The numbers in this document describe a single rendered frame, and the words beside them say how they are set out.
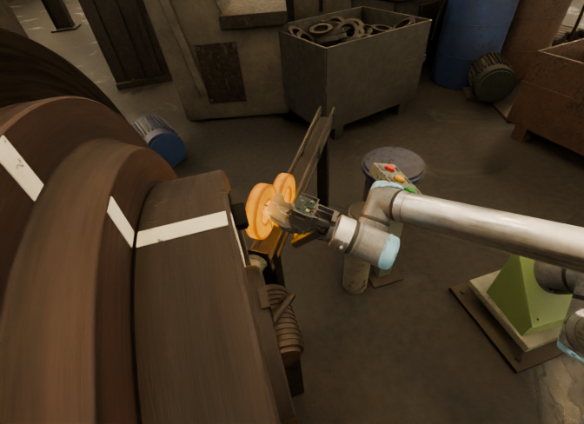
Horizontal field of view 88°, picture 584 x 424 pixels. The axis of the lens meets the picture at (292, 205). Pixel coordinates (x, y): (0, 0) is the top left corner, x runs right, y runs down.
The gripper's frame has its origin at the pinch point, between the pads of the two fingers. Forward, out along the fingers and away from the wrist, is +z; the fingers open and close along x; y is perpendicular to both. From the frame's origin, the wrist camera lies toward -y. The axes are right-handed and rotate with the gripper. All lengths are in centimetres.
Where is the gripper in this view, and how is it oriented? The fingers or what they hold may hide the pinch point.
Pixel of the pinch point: (262, 206)
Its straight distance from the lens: 82.3
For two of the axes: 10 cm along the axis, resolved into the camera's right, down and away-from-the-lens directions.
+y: 2.0, -6.5, -7.3
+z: -9.2, -3.7, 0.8
